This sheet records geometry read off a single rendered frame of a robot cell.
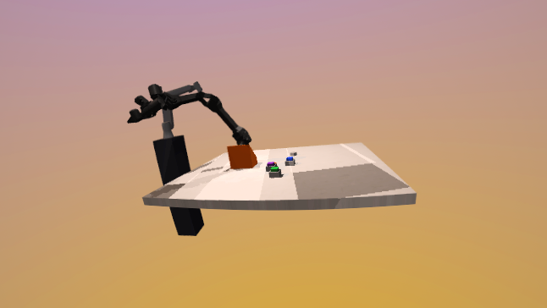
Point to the blue button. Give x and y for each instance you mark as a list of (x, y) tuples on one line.
[(290, 161)]

